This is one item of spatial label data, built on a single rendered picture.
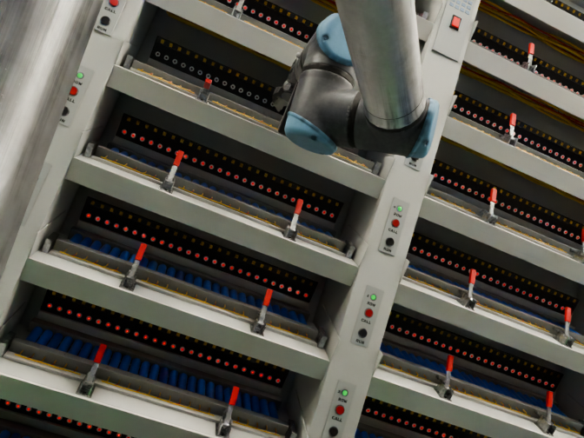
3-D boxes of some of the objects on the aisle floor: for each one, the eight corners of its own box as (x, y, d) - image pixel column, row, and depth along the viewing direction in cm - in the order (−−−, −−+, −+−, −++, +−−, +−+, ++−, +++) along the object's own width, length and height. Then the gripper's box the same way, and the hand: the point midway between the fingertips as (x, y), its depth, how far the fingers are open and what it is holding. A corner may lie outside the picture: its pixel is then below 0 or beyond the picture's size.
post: (288, 666, 102) (513, -115, 142) (240, 656, 100) (482, -132, 140) (264, 608, 121) (468, -65, 161) (223, 599, 119) (441, -81, 159)
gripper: (350, 61, 106) (316, 96, 126) (298, 36, 103) (272, 76, 124) (336, 101, 104) (304, 130, 125) (283, 77, 102) (259, 110, 122)
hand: (286, 113), depth 122 cm, fingers open, 3 cm apart
